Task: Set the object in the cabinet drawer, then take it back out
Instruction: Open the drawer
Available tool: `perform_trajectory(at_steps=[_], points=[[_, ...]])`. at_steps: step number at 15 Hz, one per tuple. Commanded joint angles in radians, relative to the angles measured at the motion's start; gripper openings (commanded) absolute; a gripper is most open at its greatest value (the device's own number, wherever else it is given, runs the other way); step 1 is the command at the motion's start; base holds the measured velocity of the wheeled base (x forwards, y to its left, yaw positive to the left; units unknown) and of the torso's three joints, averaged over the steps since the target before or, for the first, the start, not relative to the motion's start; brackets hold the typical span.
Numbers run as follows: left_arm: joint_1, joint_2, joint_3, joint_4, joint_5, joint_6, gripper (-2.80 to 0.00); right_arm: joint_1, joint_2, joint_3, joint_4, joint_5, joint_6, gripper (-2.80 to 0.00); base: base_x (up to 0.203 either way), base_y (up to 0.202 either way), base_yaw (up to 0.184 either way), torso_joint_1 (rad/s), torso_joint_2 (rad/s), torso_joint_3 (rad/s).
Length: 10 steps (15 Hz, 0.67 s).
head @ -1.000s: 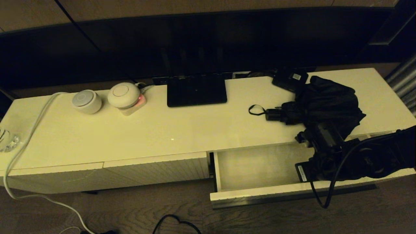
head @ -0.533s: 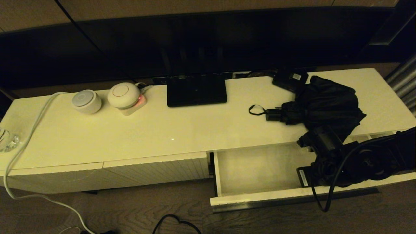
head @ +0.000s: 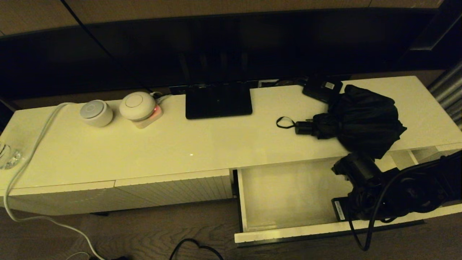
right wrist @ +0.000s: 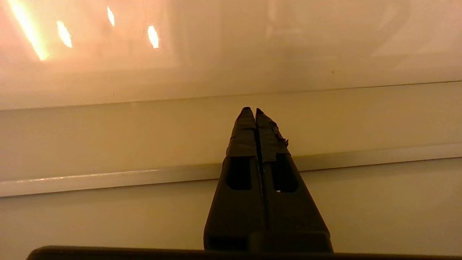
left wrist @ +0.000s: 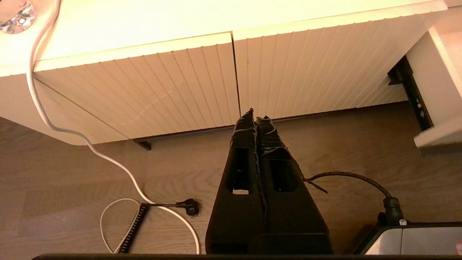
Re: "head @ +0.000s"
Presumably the grey pleated curtain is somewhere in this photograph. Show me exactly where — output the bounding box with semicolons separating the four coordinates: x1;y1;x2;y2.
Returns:
426;60;462;130

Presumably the white plug with cord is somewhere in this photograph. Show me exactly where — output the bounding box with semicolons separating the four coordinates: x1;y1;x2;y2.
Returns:
150;92;174;105

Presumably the white ribbed drawer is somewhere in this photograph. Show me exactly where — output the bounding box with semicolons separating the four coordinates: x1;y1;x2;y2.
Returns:
234;148;462;247

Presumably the small black set-top box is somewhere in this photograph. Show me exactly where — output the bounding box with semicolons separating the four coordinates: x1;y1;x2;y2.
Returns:
302;77;343;104

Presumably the black television screen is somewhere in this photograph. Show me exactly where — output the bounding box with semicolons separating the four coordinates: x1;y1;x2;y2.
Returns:
0;8;462;101

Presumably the clear glass object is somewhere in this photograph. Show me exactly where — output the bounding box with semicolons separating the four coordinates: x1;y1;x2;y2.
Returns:
0;142;23;169

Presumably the white TV cabinet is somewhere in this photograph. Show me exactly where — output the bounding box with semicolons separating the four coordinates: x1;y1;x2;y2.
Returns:
0;75;462;216

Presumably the white speaker with grey top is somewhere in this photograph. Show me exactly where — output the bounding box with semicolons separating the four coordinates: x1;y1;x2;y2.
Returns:
79;100;113;127

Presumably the white dome-shaped device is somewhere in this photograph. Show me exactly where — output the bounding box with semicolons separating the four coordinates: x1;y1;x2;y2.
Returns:
119;91;156;121

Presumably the black looped cable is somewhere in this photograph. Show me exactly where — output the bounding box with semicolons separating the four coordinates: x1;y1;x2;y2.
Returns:
170;238;224;260

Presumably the black folding umbrella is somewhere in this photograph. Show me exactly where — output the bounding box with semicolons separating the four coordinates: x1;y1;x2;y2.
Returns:
276;84;407;159

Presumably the thin black wall cable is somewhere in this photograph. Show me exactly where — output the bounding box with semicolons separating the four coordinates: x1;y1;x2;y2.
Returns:
61;0;154;91

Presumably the thick white power cable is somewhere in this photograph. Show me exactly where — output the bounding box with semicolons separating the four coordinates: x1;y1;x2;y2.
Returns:
4;103;106;260

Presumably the white ribbed flat cabinet panel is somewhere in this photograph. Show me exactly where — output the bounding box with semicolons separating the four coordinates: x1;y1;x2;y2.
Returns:
115;168;233;210

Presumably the white power strip red light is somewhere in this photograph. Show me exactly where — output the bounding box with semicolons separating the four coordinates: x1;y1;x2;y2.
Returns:
132;105;164;129

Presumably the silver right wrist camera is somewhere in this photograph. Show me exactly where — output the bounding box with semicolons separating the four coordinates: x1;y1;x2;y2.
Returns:
331;197;353;222

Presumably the white ribbed curved cabinet panel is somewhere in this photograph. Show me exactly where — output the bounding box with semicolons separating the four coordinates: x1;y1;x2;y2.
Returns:
0;181;117;216

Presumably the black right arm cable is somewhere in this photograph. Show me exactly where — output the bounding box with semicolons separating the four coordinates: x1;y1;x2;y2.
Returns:
348;170;433;251

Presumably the black flat TV base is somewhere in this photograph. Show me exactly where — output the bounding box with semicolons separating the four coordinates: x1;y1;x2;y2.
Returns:
185;82;252;120

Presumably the dark wooden cabinet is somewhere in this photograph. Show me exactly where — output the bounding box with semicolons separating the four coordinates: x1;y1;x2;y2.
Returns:
408;0;462;69

